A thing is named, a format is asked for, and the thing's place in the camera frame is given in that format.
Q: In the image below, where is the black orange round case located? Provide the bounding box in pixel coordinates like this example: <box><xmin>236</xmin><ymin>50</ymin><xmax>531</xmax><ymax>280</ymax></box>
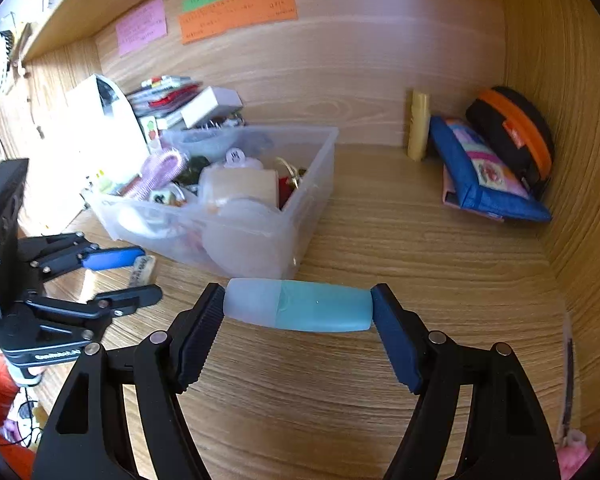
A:
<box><xmin>465</xmin><ymin>86</ymin><xmax>555</xmax><ymax>200</ymax></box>

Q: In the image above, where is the small wooden tag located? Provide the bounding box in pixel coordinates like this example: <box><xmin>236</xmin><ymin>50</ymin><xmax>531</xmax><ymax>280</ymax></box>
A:
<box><xmin>128</xmin><ymin>255</ymin><xmax>157</xmax><ymax>288</ymax></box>

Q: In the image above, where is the orange sticky note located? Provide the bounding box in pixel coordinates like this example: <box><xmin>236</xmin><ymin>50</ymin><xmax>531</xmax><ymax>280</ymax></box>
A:
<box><xmin>178</xmin><ymin>0</ymin><xmax>298</xmax><ymax>44</ymax></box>

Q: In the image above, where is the yellow tube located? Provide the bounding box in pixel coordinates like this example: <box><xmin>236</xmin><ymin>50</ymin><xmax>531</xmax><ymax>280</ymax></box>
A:
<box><xmin>406</xmin><ymin>90</ymin><xmax>430</xmax><ymax>162</ymax></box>

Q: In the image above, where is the pink sticky note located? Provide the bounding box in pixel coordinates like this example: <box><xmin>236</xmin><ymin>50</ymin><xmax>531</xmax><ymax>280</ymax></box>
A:
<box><xmin>116</xmin><ymin>0</ymin><xmax>168</xmax><ymax>56</ymax></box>

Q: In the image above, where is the bowl of trinkets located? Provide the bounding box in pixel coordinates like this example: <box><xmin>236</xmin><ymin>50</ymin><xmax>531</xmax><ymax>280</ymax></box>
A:
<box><xmin>178</xmin><ymin>115</ymin><xmax>246</xmax><ymax>162</ymax></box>

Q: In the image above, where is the beige tape roll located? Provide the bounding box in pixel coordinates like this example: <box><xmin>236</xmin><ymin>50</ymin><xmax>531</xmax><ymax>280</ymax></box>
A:
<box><xmin>198</xmin><ymin>166</ymin><xmax>278</xmax><ymax>210</ymax></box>

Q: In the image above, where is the stack of books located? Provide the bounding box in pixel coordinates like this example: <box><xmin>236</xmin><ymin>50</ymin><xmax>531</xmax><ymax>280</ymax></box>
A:
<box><xmin>126</xmin><ymin>76</ymin><xmax>202</xmax><ymax>130</ymax></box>

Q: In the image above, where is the teal travel bottle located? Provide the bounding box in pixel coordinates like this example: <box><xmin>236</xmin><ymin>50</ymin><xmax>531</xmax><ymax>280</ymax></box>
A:
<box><xmin>223</xmin><ymin>278</ymin><xmax>373</xmax><ymax>333</ymax></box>

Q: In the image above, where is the small white box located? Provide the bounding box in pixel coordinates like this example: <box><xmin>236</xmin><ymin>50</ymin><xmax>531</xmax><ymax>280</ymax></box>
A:
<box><xmin>181</xmin><ymin>87</ymin><xmax>244</xmax><ymax>128</ymax></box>

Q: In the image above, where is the gourd charm with cord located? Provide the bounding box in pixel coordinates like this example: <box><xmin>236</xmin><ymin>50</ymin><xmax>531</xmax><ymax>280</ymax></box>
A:
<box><xmin>148</xmin><ymin>185</ymin><xmax>186</xmax><ymax>207</ymax></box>

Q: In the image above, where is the blue pencil case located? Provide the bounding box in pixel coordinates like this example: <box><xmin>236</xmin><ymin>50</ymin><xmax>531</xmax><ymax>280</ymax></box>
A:
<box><xmin>429</xmin><ymin>116</ymin><xmax>552</xmax><ymax>222</ymax></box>

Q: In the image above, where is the dark green bottle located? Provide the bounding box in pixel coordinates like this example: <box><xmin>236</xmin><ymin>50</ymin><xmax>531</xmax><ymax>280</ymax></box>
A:
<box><xmin>174</xmin><ymin>156</ymin><xmax>211</xmax><ymax>186</ymax></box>

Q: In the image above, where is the red pouch with gold tassel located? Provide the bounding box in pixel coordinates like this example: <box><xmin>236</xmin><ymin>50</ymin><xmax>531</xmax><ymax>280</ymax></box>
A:
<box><xmin>276</xmin><ymin>157</ymin><xmax>306</xmax><ymax>209</ymax></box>

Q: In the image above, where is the fruit sticker sheet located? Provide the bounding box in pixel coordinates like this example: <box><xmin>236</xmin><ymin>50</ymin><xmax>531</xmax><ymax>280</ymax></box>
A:
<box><xmin>140</xmin><ymin>115</ymin><xmax>162</xmax><ymax>154</ymax></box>

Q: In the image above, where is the clear plastic storage bin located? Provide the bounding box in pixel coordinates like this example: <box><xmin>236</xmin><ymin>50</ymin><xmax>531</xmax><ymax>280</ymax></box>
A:
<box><xmin>83</xmin><ymin>125</ymin><xmax>339</xmax><ymax>278</ymax></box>

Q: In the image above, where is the pink rope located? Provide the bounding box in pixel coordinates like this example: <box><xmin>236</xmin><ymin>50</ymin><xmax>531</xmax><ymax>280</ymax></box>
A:
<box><xmin>124</xmin><ymin>148</ymin><xmax>186</xmax><ymax>202</ymax></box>

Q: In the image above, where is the pink pig toy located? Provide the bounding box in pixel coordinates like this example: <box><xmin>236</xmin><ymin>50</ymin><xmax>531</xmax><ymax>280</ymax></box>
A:
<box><xmin>224</xmin><ymin>148</ymin><xmax>264</xmax><ymax>170</ymax></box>

